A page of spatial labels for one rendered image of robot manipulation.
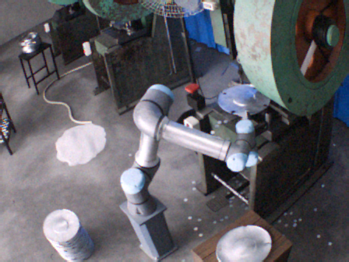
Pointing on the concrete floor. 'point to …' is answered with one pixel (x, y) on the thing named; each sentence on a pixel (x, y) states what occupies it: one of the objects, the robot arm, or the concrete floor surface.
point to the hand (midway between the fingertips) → (248, 112)
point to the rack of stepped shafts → (5, 125)
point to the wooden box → (282, 250)
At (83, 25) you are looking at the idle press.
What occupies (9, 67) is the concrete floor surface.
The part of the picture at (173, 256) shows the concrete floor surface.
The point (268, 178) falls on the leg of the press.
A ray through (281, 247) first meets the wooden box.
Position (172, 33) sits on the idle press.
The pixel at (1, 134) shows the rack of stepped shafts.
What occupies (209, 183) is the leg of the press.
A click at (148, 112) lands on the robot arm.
